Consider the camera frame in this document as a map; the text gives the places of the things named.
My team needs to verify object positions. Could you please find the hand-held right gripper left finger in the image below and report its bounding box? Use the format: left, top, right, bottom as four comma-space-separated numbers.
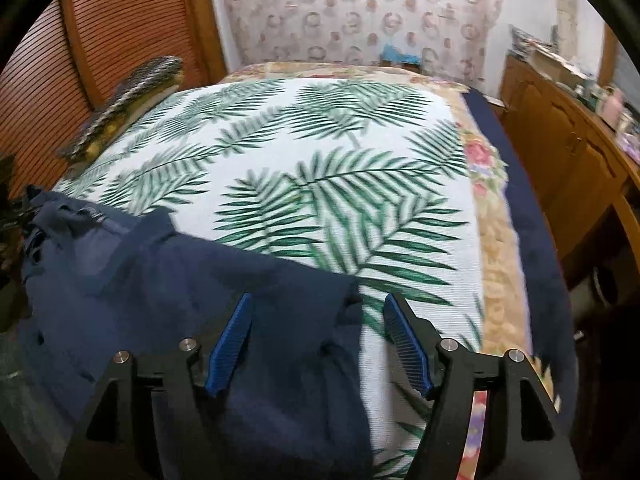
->
60, 292, 253, 480

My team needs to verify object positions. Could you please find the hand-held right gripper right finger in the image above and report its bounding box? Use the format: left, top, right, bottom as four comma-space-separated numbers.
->
384, 292, 581, 480

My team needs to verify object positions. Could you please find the navy printed t-shirt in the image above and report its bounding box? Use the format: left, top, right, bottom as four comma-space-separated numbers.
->
20, 185, 376, 480

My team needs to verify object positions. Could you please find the floral blanket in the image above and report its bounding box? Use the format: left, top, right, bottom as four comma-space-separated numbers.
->
220, 60, 563, 480

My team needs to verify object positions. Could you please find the navy bedsheet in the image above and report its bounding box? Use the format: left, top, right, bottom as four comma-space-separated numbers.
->
462, 91, 581, 436

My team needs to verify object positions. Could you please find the grey rolled tube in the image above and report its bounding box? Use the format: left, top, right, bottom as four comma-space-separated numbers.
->
570, 265, 626, 321

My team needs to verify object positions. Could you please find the palm-leaf print sheet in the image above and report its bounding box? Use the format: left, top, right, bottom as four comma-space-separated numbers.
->
52, 77, 486, 480

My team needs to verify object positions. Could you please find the brown louvered wardrobe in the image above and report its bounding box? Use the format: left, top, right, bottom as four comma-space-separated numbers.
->
0, 0, 228, 201

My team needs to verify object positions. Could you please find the wooden sideboard cabinet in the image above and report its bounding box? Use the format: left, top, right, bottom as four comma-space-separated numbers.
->
500, 55, 640, 341

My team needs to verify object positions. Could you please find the open cardboard box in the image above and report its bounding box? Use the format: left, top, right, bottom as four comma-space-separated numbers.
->
527, 50, 586, 86

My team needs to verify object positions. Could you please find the pink bottle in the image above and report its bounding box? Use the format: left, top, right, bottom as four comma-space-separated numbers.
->
602, 87, 626, 126

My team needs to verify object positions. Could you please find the patterned bag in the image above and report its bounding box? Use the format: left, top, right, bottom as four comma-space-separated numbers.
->
510, 25, 541, 56

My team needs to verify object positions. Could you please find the circle-patterned sheer curtain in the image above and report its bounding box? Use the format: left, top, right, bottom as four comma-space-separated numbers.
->
220, 0, 506, 86

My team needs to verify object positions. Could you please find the grey window blind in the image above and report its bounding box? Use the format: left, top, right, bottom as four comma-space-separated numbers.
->
614, 45, 640, 96

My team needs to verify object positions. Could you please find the blue object by wall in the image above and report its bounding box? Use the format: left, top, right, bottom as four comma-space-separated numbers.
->
380, 44, 422, 68

